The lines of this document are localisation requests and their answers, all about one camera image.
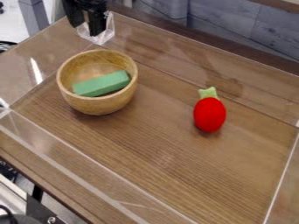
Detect green rectangular stick block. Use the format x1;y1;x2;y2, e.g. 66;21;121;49
72;70;130;97

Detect red plush radish toy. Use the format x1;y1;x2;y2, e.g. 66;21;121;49
192;87;226;133

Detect brown wooden bowl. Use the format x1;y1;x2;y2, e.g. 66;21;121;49
56;50;137;116

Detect black cable bottom left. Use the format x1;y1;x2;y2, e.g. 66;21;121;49
0;204;18;224

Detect black bracket with screw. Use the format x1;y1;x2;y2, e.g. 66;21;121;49
25;195;66;224

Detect grey metal post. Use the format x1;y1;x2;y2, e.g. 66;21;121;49
17;0;49;36

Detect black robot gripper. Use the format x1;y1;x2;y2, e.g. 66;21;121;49
61;0;108;37

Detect clear acrylic tray enclosure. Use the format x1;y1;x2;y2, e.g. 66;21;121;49
0;16;299;224

